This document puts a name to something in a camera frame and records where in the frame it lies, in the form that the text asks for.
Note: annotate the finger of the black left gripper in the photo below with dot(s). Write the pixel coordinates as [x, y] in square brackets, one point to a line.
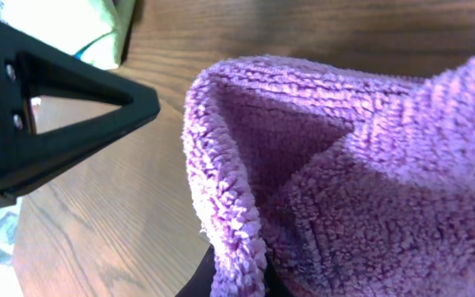
[56, 111]

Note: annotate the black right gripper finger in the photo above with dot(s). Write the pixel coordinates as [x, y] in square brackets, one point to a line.
[199, 285]

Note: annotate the purple microfiber cloth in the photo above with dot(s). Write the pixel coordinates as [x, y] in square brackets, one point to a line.
[311, 180]

